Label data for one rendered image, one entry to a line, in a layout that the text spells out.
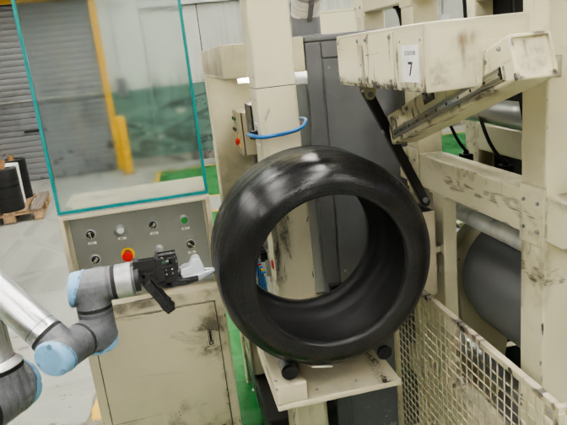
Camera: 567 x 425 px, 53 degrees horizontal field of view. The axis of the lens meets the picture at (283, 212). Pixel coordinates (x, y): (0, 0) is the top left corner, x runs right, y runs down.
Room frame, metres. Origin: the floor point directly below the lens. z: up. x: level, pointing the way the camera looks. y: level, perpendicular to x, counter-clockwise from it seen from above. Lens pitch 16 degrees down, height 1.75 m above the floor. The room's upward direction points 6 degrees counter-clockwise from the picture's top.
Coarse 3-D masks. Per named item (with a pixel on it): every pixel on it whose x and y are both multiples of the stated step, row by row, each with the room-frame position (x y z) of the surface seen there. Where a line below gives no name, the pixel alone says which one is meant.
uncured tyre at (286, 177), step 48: (240, 192) 1.47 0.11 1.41; (288, 192) 1.38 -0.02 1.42; (336, 192) 1.40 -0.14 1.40; (384, 192) 1.43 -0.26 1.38; (240, 240) 1.36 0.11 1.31; (384, 240) 1.72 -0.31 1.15; (240, 288) 1.36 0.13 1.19; (336, 288) 1.72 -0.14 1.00; (384, 288) 1.65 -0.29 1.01; (288, 336) 1.37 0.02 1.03; (336, 336) 1.56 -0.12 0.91; (384, 336) 1.43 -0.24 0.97
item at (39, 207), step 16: (0, 160) 7.69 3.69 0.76; (16, 160) 7.98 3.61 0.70; (0, 176) 7.19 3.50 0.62; (16, 176) 7.35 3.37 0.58; (0, 192) 7.18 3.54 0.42; (16, 192) 7.28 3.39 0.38; (32, 192) 8.13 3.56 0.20; (48, 192) 8.34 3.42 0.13; (0, 208) 7.20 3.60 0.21; (16, 208) 7.24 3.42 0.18; (32, 208) 7.30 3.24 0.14
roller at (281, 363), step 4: (276, 360) 1.48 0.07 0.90; (280, 360) 1.46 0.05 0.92; (280, 364) 1.44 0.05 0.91; (284, 364) 1.42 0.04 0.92; (288, 364) 1.42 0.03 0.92; (292, 364) 1.42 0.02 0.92; (280, 368) 1.43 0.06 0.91; (284, 368) 1.41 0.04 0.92; (288, 368) 1.41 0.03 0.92; (292, 368) 1.41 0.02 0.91; (284, 372) 1.41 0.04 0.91; (288, 372) 1.41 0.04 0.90; (292, 372) 1.41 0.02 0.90; (296, 372) 1.42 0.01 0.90; (284, 376) 1.41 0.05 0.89; (288, 376) 1.41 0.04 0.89; (292, 376) 1.41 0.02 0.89
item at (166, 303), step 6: (150, 282) 1.42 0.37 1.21; (150, 288) 1.42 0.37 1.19; (156, 288) 1.42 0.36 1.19; (156, 294) 1.42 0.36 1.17; (162, 294) 1.42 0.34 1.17; (156, 300) 1.42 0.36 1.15; (162, 300) 1.42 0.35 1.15; (168, 300) 1.43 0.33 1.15; (162, 306) 1.42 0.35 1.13; (168, 306) 1.42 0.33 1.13; (174, 306) 1.44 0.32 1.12; (168, 312) 1.42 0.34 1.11
